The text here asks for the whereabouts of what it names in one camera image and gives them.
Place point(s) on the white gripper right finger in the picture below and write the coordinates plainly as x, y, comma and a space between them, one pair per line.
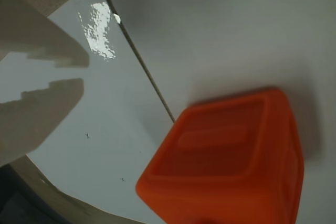
44, 37

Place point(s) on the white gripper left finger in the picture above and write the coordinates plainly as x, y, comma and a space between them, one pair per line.
34, 121

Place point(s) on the orange cube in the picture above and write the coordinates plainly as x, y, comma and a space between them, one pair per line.
223, 155

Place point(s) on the white paper sheet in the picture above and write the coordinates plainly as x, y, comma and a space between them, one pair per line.
113, 103
223, 37

